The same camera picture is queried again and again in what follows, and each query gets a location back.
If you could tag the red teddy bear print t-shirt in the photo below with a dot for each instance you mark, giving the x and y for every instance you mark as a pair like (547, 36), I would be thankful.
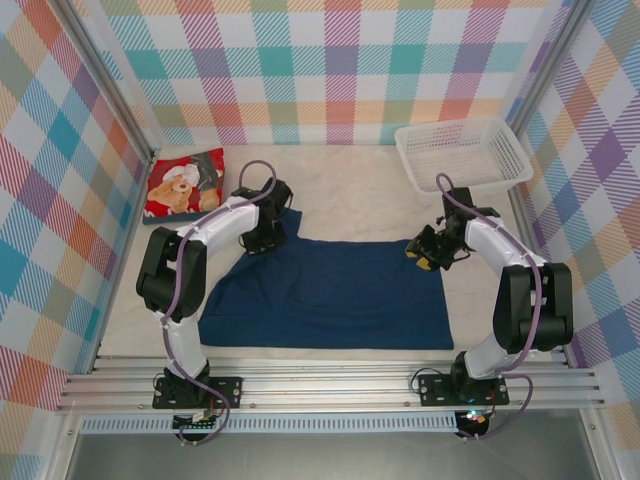
(182, 187)

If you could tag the grey metal panel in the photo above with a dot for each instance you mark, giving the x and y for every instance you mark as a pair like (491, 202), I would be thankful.
(325, 460)

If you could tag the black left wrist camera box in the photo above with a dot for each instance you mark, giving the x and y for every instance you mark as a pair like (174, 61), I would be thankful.
(280, 192)

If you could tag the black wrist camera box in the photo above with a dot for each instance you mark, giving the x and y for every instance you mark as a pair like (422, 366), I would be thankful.
(280, 192)
(457, 205)

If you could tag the aluminium frame post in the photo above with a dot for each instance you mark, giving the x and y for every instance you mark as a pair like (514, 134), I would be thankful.
(107, 85)
(550, 65)

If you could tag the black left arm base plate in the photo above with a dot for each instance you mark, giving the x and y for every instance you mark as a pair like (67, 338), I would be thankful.
(230, 392)

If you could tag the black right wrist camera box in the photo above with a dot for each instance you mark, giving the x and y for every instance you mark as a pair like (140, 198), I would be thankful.
(457, 205)

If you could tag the small black controller board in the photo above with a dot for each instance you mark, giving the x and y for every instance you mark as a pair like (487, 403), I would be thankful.
(197, 425)
(475, 425)

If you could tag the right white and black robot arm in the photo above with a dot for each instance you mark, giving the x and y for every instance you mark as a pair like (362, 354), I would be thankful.
(495, 240)

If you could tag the white plastic mesh basket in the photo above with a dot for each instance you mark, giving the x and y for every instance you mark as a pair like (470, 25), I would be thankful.
(460, 165)

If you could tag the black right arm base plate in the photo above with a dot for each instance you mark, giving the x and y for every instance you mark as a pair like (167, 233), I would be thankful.
(432, 390)

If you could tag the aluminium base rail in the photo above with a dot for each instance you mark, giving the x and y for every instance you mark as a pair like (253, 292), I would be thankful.
(325, 385)

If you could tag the navy blue t-shirt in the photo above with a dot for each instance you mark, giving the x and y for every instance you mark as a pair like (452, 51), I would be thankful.
(325, 300)

